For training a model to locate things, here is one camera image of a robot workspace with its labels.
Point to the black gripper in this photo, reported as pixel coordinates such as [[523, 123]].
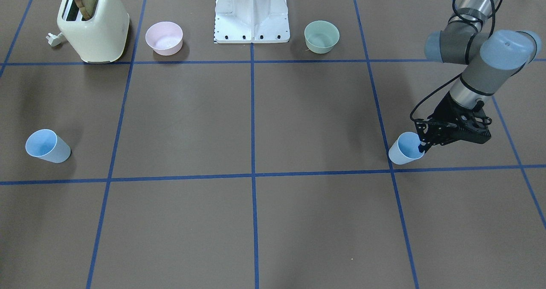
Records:
[[446, 108]]

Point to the blue cup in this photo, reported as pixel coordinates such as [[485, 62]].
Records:
[[47, 145], [406, 149]]

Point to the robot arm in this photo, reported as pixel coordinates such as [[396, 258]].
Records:
[[491, 57]]

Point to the green bowl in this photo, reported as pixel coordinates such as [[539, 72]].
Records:
[[321, 36]]

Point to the pink bowl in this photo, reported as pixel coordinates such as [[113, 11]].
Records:
[[165, 38]]

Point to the cream toaster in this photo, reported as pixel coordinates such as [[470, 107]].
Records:
[[100, 39]]

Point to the white toaster plug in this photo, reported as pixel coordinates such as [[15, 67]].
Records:
[[55, 40]]

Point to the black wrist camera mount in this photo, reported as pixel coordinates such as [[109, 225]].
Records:
[[470, 129]]

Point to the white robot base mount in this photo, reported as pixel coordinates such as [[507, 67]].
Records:
[[251, 21]]

